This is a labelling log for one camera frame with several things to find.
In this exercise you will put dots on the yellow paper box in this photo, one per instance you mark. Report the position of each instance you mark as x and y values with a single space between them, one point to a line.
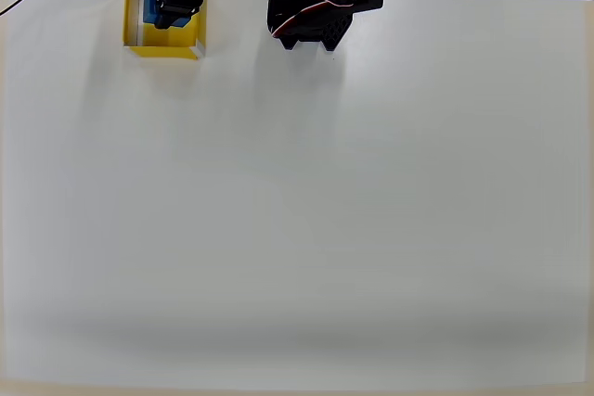
176 39

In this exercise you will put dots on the blue block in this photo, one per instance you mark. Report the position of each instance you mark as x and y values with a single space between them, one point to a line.
151 8

